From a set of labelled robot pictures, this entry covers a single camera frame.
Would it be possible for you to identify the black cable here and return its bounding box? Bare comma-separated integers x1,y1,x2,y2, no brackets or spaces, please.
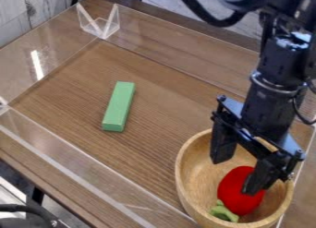
174,0,248,28

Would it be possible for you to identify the clear acrylic corner bracket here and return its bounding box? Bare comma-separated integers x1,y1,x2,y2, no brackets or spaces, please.
75,4,119,40

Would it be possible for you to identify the green rectangular block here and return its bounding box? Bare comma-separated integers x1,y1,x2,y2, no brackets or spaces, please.
102,81,135,132

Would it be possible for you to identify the clear acrylic tray wall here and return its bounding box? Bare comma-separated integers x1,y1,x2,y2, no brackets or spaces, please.
0,98,197,228

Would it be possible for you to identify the wooden bowl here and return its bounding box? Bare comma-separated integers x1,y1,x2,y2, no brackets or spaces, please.
175,129,293,228

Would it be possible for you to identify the black table frame bracket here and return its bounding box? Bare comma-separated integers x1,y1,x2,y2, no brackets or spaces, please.
25,186,70,228

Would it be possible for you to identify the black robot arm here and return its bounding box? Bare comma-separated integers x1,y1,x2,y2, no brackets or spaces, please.
210,0,316,195

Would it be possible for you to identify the red toy strawberry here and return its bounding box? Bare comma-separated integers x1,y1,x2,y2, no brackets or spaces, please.
210,166,265,222

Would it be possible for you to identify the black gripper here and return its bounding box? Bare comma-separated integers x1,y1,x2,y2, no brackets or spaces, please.
210,71,307,196

